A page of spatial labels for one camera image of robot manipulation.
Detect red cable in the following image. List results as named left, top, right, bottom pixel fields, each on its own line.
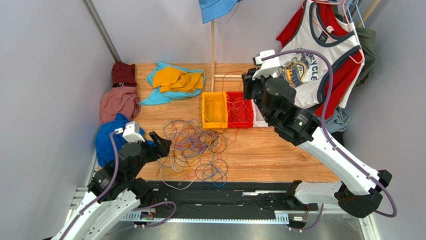
left=221, top=70, right=255, bottom=124

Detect coloured cable pile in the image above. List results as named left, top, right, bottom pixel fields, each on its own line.
left=156, top=119, right=241, bottom=191

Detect yellow cable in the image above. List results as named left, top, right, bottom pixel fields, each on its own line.
left=204, top=94, right=227, bottom=126

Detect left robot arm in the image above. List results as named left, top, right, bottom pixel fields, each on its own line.
left=51, top=129, right=177, bottom=240

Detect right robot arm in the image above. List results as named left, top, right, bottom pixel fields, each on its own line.
left=241, top=68, right=392, bottom=218

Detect red plastic bin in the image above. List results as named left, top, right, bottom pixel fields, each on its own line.
left=226, top=91, right=254, bottom=129

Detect white plastic bin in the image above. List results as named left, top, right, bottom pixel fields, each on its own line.
left=251, top=100, right=268, bottom=128

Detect yellow plastic bin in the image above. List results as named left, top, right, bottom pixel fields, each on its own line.
left=201, top=92, right=228, bottom=129

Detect wooden stand pole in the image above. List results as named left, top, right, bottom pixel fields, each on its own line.
left=210, top=20, right=242, bottom=92

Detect blue cloth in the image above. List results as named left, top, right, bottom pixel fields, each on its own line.
left=94, top=113, right=153, bottom=168

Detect pink cloth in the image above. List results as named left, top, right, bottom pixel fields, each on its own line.
left=99, top=86, right=141, bottom=124

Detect mustard yellow shirt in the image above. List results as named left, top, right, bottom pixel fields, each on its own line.
left=152, top=66, right=205, bottom=93

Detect maroon cloth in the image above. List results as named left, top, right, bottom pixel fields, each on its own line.
left=111, top=61, right=138, bottom=88

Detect blue bucket hat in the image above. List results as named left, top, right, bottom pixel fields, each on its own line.
left=198, top=0, right=241, bottom=24

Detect grey denim shorts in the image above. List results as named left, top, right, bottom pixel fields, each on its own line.
left=324, top=106, right=352, bottom=134

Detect pink clothes hanger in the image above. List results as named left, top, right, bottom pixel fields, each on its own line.
left=297, top=0, right=365, bottom=69

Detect olive green garment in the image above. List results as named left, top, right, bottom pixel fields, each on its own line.
left=327, top=13, right=377, bottom=88

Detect aluminium corner profile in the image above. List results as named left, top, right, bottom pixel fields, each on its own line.
left=81, top=0, right=121, bottom=62

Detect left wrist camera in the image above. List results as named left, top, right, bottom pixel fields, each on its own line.
left=114, top=121, right=146, bottom=143

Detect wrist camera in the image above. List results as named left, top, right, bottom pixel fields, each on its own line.
left=114, top=121, right=146, bottom=143
left=252, top=50, right=280, bottom=80

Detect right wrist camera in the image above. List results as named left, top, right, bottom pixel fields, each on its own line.
left=252, top=50, right=280, bottom=80

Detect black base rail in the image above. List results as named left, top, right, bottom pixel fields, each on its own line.
left=122, top=178, right=320, bottom=221

